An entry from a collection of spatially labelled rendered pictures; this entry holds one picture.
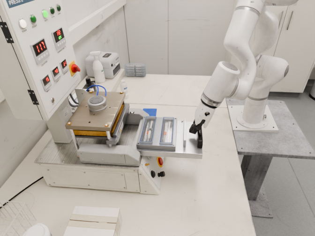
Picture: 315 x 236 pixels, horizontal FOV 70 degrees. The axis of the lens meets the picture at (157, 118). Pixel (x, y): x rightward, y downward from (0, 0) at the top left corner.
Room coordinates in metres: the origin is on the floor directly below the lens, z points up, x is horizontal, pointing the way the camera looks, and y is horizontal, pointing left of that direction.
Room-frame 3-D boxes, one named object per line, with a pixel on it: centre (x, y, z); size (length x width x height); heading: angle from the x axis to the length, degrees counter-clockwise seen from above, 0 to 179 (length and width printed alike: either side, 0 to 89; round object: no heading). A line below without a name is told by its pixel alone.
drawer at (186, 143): (0.78, -0.05, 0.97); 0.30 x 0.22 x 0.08; 83
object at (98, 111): (0.84, 0.28, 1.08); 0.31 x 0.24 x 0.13; 173
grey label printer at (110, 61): (1.83, 0.45, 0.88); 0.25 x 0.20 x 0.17; 76
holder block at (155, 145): (0.78, 0.00, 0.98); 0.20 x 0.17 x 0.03; 173
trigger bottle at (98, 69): (1.69, 0.46, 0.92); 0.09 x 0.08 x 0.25; 103
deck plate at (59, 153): (0.82, 0.29, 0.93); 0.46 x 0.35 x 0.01; 83
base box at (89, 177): (0.83, 0.25, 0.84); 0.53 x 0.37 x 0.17; 83
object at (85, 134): (0.82, 0.25, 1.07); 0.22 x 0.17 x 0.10; 173
